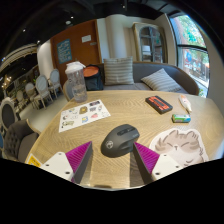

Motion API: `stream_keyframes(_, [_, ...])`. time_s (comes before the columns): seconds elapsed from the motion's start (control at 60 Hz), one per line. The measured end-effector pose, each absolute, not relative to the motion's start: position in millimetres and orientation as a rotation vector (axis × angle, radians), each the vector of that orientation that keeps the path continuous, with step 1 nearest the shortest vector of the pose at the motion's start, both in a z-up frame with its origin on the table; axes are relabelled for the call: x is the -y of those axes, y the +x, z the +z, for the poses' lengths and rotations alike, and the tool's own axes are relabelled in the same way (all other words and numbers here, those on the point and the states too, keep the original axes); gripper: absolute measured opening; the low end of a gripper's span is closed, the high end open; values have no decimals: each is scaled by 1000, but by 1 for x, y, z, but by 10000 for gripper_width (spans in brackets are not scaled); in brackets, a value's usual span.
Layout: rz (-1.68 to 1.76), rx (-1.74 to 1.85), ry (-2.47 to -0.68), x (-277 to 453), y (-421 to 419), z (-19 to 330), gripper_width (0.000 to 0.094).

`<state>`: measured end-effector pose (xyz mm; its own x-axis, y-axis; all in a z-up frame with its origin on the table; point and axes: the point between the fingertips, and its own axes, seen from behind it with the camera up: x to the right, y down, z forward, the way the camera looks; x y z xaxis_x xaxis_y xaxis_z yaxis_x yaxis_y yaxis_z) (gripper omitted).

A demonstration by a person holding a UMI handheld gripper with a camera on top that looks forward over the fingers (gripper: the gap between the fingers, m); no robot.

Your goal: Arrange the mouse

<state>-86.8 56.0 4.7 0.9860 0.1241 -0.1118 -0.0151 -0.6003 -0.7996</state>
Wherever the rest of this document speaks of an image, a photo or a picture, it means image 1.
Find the large black-framed window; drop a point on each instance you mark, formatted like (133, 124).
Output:
(191, 50)

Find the white sticker sheet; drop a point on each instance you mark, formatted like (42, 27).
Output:
(83, 115)

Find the black and orange backpack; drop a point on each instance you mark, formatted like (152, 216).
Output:
(93, 81)

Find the black box with red print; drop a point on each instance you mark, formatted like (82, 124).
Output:
(159, 104)

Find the cat-shaped mouse pad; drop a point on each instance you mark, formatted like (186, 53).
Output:
(180, 146)

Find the oval-backed dark chair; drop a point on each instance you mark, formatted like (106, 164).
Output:
(8, 115)

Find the blue poster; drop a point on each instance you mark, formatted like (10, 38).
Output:
(64, 51)

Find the dark grey computer mouse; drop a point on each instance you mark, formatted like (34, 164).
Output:
(120, 140)

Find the wide striped pillow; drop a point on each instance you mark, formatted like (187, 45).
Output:
(161, 81)

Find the brown wooden door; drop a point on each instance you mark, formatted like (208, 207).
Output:
(83, 53)

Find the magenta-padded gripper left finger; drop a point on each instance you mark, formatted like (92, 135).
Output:
(56, 163)

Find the arched white display cabinet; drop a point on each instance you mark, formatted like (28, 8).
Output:
(150, 41)

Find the white paper sign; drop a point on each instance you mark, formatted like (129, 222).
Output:
(86, 38)

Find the clear white-lidded shaker bottle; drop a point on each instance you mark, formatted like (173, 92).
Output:
(76, 85)

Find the square striped pillow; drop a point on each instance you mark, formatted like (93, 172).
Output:
(118, 71)

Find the group of white chairs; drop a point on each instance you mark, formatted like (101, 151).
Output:
(41, 87)

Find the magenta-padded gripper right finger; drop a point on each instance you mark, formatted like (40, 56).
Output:
(166, 164)

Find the yellow square sticker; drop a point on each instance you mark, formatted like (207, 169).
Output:
(33, 161)

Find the small green box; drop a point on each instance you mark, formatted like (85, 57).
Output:
(181, 118)

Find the dark grey tufted armchair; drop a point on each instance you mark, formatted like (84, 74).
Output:
(18, 138)

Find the grey curved sofa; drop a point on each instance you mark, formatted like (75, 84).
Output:
(150, 70)

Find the small white tube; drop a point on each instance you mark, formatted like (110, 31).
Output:
(185, 102)

